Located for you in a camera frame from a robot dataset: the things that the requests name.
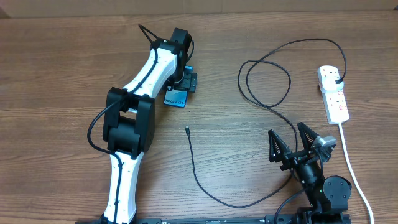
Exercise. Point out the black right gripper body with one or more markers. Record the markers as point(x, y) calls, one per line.
point(295, 158)

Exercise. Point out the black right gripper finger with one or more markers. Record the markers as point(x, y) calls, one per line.
point(278, 150)
point(307, 135)

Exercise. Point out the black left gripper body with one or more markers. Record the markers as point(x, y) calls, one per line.
point(188, 82)

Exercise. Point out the blue Galaxy smartphone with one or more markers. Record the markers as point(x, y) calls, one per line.
point(176, 98)

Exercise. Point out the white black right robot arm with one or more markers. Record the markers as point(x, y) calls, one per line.
point(328, 196)

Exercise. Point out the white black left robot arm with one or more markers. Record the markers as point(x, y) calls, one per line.
point(129, 116)

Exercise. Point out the white charger plug adapter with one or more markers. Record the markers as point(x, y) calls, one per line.
point(330, 84)

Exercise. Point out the white power strip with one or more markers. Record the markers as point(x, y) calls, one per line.
point(335, 103)

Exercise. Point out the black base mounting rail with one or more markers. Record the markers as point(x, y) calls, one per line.
point(214, 221)

